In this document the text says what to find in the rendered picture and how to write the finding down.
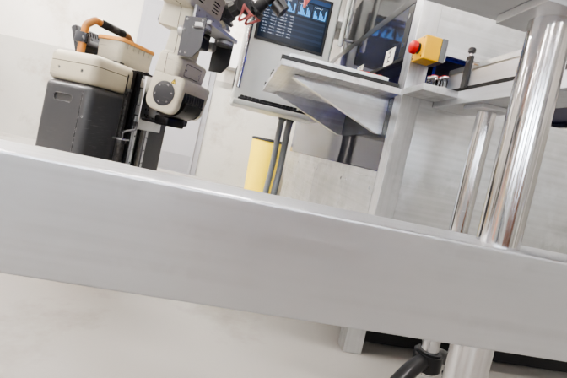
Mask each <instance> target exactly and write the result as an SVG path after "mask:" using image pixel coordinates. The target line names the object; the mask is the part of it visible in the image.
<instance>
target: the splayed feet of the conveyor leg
mask: <svg viewBox="0 0 567 378"><path fill-rule="evenodd" d="M420 345H421V343H420V344H417V345H415V346H414V350H413V356H412V358H411V359H409V360H408V361H407V362H405V363H404V364H403V365H402V366H401V367H400V368H399V369H398V370H397V371H396V372H395V373H394V374H393V375H392V376H391V377H390V378H416V377H417V376H418V375H419V374H421V373H424V374H426V375H432V376H434V375H438V374H439V373H440V370H441V366H442V365H444V364H445V362H446V356H447V352H448V351H446V350H444V349H442V348H440V351H439V354H438V355H433V354H428V353H426V352H424V351H423V350H422V349H421V348H420Z"/></svg>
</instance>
